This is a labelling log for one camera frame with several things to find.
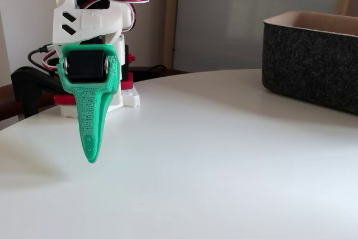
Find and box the black power cable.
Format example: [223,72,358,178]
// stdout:
[131,64,168,75]

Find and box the black usb cable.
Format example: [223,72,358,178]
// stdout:
[26,43,60,77]

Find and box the black and red clamp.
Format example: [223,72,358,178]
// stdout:
[10,65,77,119]
[119,43,136,91]

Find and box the dark grey felt basket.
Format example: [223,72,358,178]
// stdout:
[261,10,358,116]

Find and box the beige door frame post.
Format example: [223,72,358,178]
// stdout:
[163,0,180,69]

